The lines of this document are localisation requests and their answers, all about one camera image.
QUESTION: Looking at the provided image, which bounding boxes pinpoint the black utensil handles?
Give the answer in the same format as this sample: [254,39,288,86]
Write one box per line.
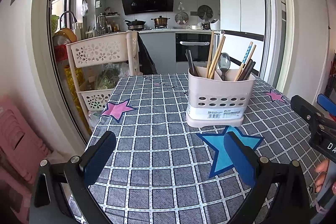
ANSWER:
[185,49,196,76]

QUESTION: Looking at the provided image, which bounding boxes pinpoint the chopsticks standing in caddy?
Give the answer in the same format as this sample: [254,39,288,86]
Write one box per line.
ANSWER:
[138,29,176,75]

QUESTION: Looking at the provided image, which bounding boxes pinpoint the metal kitchen faucet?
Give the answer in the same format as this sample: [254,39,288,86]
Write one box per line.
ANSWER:
[59,11,78,30]

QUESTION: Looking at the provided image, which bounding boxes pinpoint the round dark hanging rack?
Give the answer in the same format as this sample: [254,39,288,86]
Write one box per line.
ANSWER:
[197,5,214,20]

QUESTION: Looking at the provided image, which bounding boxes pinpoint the bag of green vegetables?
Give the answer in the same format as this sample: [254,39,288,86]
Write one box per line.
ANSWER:
[93,63,130,90]

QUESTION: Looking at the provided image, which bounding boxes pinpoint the black built-in oven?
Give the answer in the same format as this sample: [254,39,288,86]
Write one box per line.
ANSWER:
[175,32,220,62]

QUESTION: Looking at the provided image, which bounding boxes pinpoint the grey checkered star tablecloth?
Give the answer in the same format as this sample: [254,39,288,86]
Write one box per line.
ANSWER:
[76,73,336,224]

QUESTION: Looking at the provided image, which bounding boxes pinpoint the beige plastic storage cart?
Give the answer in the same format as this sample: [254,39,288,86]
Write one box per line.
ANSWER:
[66,31,140,115]

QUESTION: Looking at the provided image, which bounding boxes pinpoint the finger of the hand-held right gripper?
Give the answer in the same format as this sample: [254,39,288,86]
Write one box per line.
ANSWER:
[316,93,336,117]
[290,95,332,133]

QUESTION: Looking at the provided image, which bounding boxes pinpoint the black-handled utensil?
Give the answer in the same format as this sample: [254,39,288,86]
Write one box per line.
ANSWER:
[239,59,253,81]

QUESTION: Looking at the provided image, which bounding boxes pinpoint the white plastic bag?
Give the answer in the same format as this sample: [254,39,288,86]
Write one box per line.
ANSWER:
[80,0,89,17]

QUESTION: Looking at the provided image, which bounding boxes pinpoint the black wok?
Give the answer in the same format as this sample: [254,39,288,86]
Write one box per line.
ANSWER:
[124,19,147,30]

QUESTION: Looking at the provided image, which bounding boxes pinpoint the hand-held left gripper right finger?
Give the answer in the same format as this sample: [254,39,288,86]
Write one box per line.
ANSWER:
[223,132,312,224]

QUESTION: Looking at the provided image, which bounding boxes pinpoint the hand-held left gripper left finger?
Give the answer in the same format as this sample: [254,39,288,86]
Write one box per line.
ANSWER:
[30,131,117,224]

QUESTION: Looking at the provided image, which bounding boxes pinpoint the person's right hand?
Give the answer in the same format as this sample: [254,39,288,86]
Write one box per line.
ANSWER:
[314,160,336,194]

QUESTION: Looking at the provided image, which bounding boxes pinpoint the beige plastic utensil holder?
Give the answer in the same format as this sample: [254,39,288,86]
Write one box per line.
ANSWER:
[186,67,256,128]

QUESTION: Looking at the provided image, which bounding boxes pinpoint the pink plastic stool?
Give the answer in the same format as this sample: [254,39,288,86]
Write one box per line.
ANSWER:
[0,95,53,224]

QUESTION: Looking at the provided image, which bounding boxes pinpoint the golden cooking pot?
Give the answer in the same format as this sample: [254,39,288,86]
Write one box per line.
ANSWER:
[151,16,171,28]

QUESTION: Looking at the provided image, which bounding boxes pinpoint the round metal steamer rack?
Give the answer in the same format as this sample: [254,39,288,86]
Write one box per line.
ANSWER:
[175,11,189,25]

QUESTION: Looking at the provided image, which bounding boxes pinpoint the green plastic basket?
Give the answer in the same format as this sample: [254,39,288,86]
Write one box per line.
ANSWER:
[50,15,60,34]

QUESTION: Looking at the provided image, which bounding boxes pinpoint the white refrigerator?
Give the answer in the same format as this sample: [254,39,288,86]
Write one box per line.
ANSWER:
[219,0,265,75]

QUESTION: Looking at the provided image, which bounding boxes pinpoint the wooden chopstick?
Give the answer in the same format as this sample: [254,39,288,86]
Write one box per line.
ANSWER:
[238,45,257,81]
[209,32,225,79]
[206,30,215,79]
[211,35,226,77]

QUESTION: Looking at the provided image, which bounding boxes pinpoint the yellow cooking oil bottle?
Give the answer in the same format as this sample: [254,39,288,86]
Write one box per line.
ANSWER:
[64,67,88,122]

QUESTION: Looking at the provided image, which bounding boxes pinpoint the blue patterned chopstick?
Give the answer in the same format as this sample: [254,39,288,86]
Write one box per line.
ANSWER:
[234,42,253,81]

